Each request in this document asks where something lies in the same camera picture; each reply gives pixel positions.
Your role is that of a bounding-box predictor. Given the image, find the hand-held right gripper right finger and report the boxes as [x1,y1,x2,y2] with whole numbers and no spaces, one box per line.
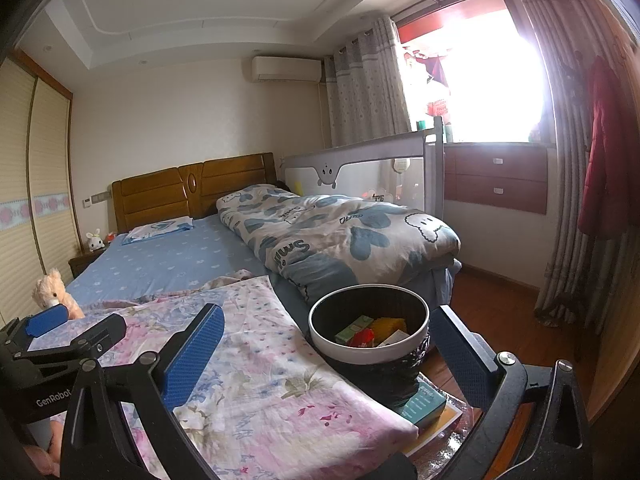
[437,305,591,480]

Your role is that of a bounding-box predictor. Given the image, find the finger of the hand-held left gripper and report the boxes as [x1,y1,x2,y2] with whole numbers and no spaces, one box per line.
[10,313,127,377]
[0,304,69,357]

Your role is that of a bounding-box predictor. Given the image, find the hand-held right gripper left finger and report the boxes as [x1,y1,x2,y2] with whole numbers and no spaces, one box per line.
[60,303,226,480]

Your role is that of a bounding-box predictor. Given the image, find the cream carton box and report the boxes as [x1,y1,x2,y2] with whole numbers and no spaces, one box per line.
[377,329,412,349]

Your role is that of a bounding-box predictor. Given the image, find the orange foam net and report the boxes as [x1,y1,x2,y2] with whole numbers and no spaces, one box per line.
[370,317,406,341]

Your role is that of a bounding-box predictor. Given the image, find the round white-rimmed trash bin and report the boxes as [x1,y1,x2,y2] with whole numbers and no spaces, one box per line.
[308,284,431,408]

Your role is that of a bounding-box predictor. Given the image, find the green carton box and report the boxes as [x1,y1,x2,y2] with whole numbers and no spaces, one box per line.
[334,315,376,346]

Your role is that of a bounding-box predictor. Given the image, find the person's left hand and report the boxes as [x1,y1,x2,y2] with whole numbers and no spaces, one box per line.
[22,419,68,479]

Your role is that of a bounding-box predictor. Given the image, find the beige teddy bear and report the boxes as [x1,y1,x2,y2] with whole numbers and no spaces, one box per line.
[32,268,85,320]

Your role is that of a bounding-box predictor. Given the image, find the teal box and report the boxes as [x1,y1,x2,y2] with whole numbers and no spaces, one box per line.
[400,377,447,431]

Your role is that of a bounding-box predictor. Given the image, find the wooden nightstand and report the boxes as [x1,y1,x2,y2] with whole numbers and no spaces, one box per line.
[68,247,108,278]

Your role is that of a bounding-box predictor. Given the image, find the pink floral blanket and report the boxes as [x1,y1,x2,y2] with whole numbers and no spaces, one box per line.
[25,276,418,480]

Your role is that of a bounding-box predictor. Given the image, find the bed with blue sheet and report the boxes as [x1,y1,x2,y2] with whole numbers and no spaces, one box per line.
[66,215,311,311]

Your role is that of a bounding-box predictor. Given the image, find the blue and white pillow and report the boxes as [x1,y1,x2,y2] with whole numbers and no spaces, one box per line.
[122,216,195,245]

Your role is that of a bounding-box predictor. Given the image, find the wooden headboard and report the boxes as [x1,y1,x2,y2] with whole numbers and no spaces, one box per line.
[111,152,277,233]

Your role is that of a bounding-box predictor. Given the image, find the beige sliding-door wardrobe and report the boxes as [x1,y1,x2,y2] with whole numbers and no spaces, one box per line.
[0,57,83,326]

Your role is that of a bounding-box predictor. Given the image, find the striped brown curtain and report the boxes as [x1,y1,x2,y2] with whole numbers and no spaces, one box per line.
[505,0,640,328]

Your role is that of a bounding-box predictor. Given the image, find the red-brown drawer cabinet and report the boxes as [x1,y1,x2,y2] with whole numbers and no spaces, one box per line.
[442,145,548,216]

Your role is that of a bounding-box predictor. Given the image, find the heart print quilt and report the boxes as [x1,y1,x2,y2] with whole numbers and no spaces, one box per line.
[216,184,462,306]

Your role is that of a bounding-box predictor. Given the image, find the red jacket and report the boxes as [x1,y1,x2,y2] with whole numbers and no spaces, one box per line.
[577,55,628,236]

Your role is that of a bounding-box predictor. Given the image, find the red hanging cloth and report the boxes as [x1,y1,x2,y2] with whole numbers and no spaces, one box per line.
[424,55,451,92]

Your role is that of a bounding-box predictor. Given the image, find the grey dotted curtain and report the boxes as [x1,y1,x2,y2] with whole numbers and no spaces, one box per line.
[324,16,413,147]

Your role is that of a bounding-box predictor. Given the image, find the grey bed guard rail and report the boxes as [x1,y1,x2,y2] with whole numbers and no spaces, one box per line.
[282,116,446,221]

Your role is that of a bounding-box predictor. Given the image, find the white wall air conditioner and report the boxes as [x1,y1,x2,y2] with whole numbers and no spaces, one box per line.
[251,56,323,84]

